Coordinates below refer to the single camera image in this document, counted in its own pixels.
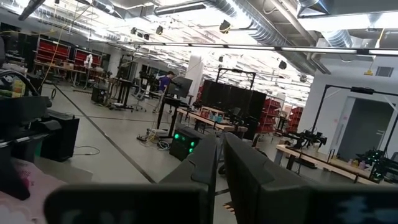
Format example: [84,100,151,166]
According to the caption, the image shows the grey floor cable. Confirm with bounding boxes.
[73,145,101,157]

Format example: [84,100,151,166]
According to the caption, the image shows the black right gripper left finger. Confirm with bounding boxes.
[158,133,219,224]

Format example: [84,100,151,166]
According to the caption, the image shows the pink cereal box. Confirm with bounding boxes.
[0,157,68,224]

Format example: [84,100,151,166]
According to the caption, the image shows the black computer tower green lights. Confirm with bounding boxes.
[169,125,206,162]

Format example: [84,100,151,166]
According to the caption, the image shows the black monitor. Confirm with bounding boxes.
[167,76,194,99]

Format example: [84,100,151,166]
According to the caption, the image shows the white column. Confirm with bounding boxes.
[185,55,205,104]

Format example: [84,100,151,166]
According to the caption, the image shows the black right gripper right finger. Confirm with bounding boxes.
[223,132,312,224]

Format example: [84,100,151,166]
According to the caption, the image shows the long wooden workbench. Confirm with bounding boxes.
[176,106,249,134]
[274,144,379,187]

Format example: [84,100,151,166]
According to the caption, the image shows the black bulky equipment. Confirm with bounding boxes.
[0,70,62,156]

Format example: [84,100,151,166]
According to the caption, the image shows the long ceiling light bar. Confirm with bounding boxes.
[90,40,398,57]

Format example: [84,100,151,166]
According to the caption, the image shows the black partition screen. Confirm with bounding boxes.
[200,78,268,123]

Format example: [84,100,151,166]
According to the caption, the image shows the black gantry frame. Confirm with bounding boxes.
[310,83,398,158]

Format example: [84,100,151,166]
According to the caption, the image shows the silver spiral duct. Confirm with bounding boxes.
[203,0,317,75]

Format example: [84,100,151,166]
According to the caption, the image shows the black standing desk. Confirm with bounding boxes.
[154,95,194,139]

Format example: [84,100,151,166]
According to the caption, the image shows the black computer case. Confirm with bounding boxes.
[40,110,80,162]

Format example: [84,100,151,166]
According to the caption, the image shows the person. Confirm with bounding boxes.
[157,70,175,94]

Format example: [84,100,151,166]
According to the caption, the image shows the red bin shelving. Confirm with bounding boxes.
[73,48,103,70]
[287,106,304,133]
[35,37,72,65]
[256,98,282,134]

